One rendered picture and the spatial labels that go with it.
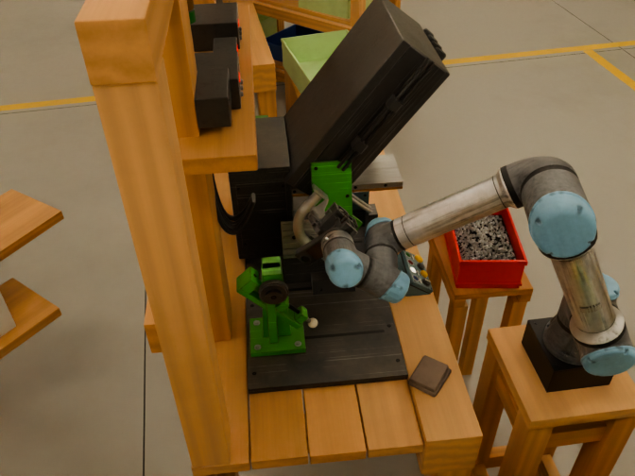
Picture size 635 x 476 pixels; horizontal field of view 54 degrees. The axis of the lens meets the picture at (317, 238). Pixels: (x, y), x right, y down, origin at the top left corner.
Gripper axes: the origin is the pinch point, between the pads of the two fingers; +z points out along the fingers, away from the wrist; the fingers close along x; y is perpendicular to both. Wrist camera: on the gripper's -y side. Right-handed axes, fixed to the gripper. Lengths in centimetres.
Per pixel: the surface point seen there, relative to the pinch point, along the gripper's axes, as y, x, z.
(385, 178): 15.1, -17.2, 31.6
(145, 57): 16, 56, -63
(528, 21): 171, -171, 452
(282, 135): 3.0, 14.1, 39.7
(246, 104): 10.0, 34.0, -3.3
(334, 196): 3.2, -4.7, 17.7
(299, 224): -9.0, -1.5, 14.3
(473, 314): -4, -95, 59
